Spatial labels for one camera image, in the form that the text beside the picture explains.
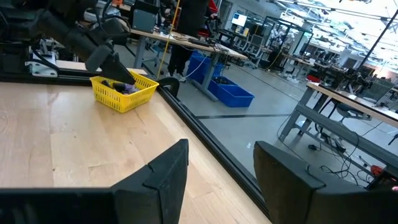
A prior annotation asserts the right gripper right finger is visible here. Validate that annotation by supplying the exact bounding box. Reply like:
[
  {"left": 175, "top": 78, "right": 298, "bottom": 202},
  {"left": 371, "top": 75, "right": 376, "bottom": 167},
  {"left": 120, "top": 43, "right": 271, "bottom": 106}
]
[{"left": 253, "top": 141, "right": 398, "bottom": 224}]

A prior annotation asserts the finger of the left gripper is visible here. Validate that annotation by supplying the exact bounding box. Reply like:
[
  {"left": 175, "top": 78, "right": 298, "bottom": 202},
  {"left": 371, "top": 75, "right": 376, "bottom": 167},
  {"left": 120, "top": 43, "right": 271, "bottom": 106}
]
[{"left": 101, "top": 53, "right": 137, "bottom": 85}]

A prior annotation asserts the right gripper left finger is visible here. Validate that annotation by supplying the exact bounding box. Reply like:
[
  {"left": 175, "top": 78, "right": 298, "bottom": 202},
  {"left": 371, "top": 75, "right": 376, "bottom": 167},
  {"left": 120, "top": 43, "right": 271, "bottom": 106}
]
[{"left": 111, "top": 138, "right": 190, "bottom": 224}]

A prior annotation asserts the lilac nail polish bottle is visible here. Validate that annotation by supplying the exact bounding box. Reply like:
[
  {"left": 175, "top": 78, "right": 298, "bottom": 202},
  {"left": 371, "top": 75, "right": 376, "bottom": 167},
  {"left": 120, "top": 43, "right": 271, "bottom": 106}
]
[{"left": 111, "top": 81, "right": 141, "bottom": 95}]

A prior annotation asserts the yellow slotted plastic basket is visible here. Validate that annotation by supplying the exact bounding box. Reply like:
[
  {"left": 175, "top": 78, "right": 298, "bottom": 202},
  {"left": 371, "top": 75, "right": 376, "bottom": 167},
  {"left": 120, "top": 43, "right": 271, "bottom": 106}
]
[{"left": 90, "top": 70, "right": 160, "bottom": 114}]

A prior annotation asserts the grey equipment case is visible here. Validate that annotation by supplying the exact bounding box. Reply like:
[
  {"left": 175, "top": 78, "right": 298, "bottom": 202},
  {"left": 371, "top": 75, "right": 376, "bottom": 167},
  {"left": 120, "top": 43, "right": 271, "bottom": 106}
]
[{"left": 132, "top": 9, "right": 156, "bottom": 34}]

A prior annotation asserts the blue plastic storage bin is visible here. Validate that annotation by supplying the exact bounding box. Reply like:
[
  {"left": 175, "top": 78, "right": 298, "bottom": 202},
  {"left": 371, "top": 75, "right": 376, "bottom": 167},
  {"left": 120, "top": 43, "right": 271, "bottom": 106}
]
[
  {"left": 186, "top": 51, "right": 224, "bottom": 85},
  {"left": 206, "top": 76, "right": 255, "bottom": 108}
]

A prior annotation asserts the black keyboard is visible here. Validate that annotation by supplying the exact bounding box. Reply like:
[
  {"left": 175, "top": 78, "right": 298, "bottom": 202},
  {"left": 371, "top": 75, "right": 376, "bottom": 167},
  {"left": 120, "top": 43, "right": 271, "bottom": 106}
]
[{"left": 188, "top": 37, "right": 215, "bottom": 47}]

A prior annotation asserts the person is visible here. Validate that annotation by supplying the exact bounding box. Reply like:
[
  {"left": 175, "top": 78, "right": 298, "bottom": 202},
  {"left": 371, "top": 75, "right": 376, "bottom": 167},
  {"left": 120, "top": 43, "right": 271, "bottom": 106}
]
[{"left": 167, "top": 0, "right": 220, "bottom": 82}]

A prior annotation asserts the lit computer monitor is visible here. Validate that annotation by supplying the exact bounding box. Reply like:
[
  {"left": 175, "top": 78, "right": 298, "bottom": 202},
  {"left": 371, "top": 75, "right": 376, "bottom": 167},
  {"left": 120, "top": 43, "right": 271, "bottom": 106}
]
[{"left": 231, "top": 12, "right": 248, "bottom": 27}]

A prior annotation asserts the black curved corner bracket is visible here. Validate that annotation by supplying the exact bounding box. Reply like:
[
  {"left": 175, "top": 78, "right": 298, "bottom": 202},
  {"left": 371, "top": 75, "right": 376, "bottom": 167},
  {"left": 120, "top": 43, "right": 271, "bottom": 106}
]
[{"left": 157, "top": 77, "right": 180, "bottom": 98}]

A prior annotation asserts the black aluminium table frame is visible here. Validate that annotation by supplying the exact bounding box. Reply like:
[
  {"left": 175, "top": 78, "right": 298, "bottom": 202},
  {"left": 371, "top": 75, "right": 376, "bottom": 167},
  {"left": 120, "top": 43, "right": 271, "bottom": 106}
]
[{"left": 0, "top": 63, "right": 273, "bottom": 220}]

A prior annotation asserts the silver metal bracket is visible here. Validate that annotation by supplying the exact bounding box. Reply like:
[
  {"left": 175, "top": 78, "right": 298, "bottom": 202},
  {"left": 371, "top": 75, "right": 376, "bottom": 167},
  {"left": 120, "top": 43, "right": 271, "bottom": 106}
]
[{"left": 24, "top": 51, "right": 59, "bottom": 78}]

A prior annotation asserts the grey metal frame workbench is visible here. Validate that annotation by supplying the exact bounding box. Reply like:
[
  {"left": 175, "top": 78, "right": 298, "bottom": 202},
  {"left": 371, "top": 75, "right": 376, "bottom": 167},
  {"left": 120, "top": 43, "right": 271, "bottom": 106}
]
[{"left": 278, "top": 81, "right": 398, "bottom": 175}]

